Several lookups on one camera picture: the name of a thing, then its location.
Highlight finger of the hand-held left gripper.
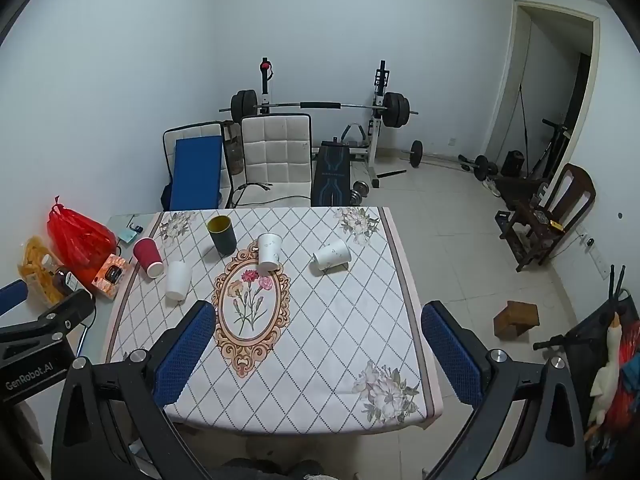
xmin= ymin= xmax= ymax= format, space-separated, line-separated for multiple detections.
xmin=0 ymin=279 xmax=29 ymax=317
xmin=0 ymin=290 xmax=97 ymax=345

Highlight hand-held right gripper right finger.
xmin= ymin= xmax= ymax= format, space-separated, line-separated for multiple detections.
xmin=421 ymin=301 xmax=587 ymax=480

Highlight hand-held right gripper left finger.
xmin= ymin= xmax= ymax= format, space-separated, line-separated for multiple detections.
xmin=51 ymin=300 xmax=217 ymax=480

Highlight plain white paper cup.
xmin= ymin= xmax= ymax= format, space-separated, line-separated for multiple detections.
xmin=165 ymin=260 xmax=194 ymax=302

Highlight red paper cup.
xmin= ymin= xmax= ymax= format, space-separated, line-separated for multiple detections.
xmin=133 ymin=237 xmax=165 ymax=279

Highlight dark cup with yellow inside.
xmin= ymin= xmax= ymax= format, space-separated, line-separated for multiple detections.
xmin=207 ymin=215 xmax=238 ymax=255

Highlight speckled white paper cup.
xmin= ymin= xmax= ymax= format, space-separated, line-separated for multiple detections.
xmin=257 ymin=232 xmax=283 ymax=272
xmin=313 ymin=238 xmax=351 ymax=274

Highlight dark glass bottle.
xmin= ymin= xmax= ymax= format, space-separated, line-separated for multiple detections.
xmin=50 ymin=267 xmax=84 ymax=297

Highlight yellow mesh bag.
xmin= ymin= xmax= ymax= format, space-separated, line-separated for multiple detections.
xmin=19 ymin=236 xmax=66 ymax=307

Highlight orange printed box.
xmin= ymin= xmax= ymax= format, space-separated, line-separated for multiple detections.
xmin=93 ymin=254 xmax=130 ymax=301

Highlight red plastic bag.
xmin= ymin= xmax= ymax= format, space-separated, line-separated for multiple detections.
xmin=47 ymin=196 xmax=119 ymax=284

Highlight floral diamond-pattern tablecloth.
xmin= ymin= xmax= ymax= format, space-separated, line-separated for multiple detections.
xmin=102 ymin=206 xmax=444 ymax=435

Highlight person's dark clothing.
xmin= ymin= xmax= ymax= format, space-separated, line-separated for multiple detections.
xmin=220 ymin=457 xmax=327 ymax=480

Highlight printed bird cloth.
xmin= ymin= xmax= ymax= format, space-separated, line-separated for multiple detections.
xmin=570 ymin=297 xmax=640 ymax=461

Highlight blue cushion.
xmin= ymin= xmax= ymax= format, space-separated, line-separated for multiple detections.
xmin=161 ymin=136 xmax=224 ymax=211

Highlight black router antennas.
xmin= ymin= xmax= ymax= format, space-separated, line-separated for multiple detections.
xmin=607 ymin=263 xmax=629 ymax=302

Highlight black dumbbell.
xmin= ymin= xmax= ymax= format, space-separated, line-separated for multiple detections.
xmin=459 ymin=155 xmax=499 ymax=182

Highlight black floor barbell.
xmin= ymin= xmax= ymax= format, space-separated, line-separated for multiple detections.
xmin=409 ymin=140 xmax=463 ymax=168

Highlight brown gas cylinder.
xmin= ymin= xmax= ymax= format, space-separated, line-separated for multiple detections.
xmin=222 ymin=121 xmax=246 ymax=176

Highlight dark wooden chair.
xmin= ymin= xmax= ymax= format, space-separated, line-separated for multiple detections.
xmin=499 ymin=162 xmax=597 ymax=274

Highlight black kick scooter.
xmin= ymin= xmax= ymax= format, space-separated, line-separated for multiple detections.
xmin=529 ymin=118 xmax=571 ymax=181

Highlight white weight bench rack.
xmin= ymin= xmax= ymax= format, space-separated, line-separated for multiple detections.
xmin=256 ymin=59 xmax=409 ymax=189

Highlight barbell with black plates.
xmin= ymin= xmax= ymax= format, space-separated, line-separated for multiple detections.
xmin=218 ymin=89 xmax=420 ymax=129

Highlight black handlebar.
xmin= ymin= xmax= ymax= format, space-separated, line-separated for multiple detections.
xmin=532 ymin=336 xmax=577 ymax=352

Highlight white wall socket strip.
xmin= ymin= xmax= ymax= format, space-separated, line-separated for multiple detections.
xmin=577 ymin=227 xmax=609 ymax=282

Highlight black cable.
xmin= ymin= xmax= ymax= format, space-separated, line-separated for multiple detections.
xmin=231 ymin=181 xmax=274 ymax=206

